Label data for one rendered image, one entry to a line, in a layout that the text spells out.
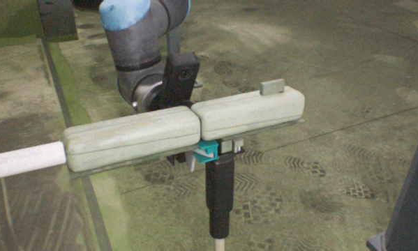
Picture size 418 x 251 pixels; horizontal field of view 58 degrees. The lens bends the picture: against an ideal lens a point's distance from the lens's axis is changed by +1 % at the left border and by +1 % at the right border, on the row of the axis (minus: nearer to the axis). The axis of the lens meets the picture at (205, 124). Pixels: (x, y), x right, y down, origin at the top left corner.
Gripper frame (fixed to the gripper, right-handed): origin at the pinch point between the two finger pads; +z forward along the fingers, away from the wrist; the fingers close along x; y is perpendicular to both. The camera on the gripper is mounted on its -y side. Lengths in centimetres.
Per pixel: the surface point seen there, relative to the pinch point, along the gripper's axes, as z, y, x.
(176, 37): -117, 11, -42
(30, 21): -201, 12, 12
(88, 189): -59, 40, 10
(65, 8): -199, 6, -8
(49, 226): -50, 42, 22
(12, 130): -103, 36, 28
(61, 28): -201, 18, -4
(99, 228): -43, 42, 11
